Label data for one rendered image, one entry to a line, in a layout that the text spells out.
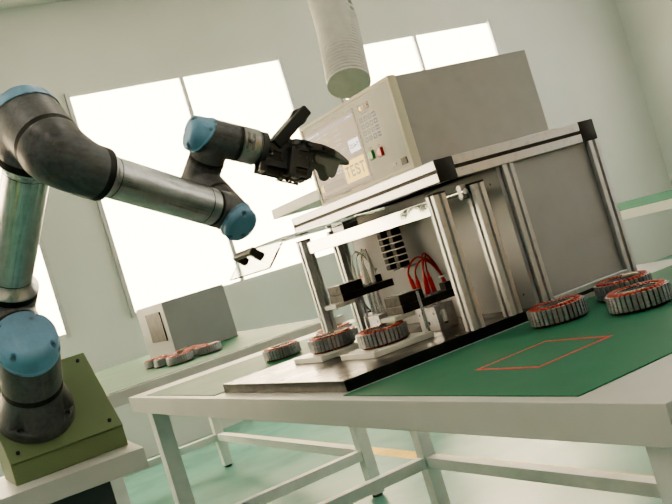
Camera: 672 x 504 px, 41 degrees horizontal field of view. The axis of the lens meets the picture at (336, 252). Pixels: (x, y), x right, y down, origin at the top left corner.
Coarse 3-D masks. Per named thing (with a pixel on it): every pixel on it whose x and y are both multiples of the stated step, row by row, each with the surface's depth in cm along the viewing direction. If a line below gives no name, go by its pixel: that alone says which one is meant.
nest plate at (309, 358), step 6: (354, 342) 213; (342, 348) 208; (348, 348) 207; (354, 348) 208; (312, 354) 215; (318, 354) 211; (324, 354) 207; (330, 354) 205; (336, 354) 206; (342, 354) 207; (294, 360) 217; (300, 360) 214; (306, 360) 211; (312, 360) 208; (318, 360) 206; (324, 360) 204
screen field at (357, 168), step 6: (360, 156) 206; (354, 162) 209; (360, 162) 207; (348, 168) 212; (354, 168) 210; (360, 168) 208; (366, 168) 206; (348, 174) 213; (354, 174) 211; (360, 174) 208; (366, 174) 206; (348, 180) 214; (354, 180) 211
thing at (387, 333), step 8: (400, 320) 193; (368, 328) 197; (376, 328) 196; (384, 328) 188; (392, 328) 188; (400, 328) 189; (360, 336) 190; (368, 336) 188; (376, 336) 188; (384, 336) 187; (392, 336) 188; (400, 336) 188; (360, 344) 191; (368, 344) 188; (376, 344) 188; (384, 344) 188
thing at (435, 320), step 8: (440, 304) 196; (448, 304) 197; (432, 312) 196; (448, 312) 197; (432, 320) 197; (440, 320) 196; (448, 320) 196; (456, 320) 197; (424, 328) 201; (432, 328) 198; (440, 328) 195
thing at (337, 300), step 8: (352, 280) 219; (360, 280) 216; (384, 280) 221; (392, 280) 220; (328, 288) 218; (336, 288) 215; (344, 288) 214; (352, 288) 215; (360, 288) 216; (368, 288) 217; (376, 288) 218; (336, 296) 216; (344, 296) 213; (352, 296) 214; (368, 296) 222; (376, 296) 219; (336, 304) 213; (344, 304) 214; (376, 304) 221
